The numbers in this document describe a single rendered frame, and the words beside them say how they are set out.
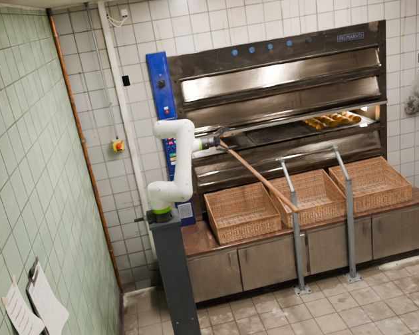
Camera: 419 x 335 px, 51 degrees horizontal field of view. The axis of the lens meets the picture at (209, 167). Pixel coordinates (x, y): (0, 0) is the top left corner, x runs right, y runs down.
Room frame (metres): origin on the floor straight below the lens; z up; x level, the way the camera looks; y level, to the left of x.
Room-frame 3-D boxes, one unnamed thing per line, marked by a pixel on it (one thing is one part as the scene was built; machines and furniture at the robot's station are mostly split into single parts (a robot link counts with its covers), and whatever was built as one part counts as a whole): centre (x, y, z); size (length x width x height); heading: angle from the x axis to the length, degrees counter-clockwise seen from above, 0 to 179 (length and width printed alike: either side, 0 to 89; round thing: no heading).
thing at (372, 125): (3.87, -0.75, 1.16); 1.80 x 0.06 x 0.04; 98
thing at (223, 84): (3.84, -0.76, 1.80); 1.79 x 0.11 x 0.19; 98
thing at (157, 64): (4.63, 0.41, 1.07); 1.93 x 0.16 x 2.15; 8
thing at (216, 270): (3.54, -0.68, 0.29); 2.42 x 0.56 x 0.58; 98
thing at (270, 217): (3.50, -0.22, 0.72); 0.56 x 0.49 x 0.28; 99
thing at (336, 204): (3.58, -0.82, 0.72); 0.56 x 0.49 x 0.28; 99
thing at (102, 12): (3.65, 0.63, 1.45); 0.05 x 0.02 x 2.30; 98
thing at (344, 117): (4.36, -1.27, 1.21); 0.61 x 0.48 x 0.06; 8
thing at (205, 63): (3.87, -0.75, 1.99); 1.80 x 0.08 x 0.21; 98
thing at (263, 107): (3.84, -0.76, 1.54); 1.79 x 0.11 x 0.19; 98
